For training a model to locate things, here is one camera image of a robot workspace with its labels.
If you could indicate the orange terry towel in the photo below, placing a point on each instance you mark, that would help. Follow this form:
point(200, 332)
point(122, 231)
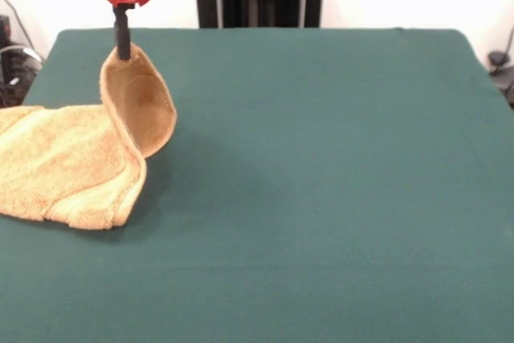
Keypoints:
point(72, 158)

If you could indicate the black electronics pile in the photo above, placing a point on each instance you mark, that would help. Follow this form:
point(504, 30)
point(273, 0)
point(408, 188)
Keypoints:
point(12, 78)

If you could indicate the dark green tablecloth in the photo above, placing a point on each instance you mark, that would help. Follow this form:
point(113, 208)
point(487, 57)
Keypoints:
point(321, 198)

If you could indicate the black clamp mount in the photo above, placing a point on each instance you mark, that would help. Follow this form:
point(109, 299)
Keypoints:
point(500, 60)

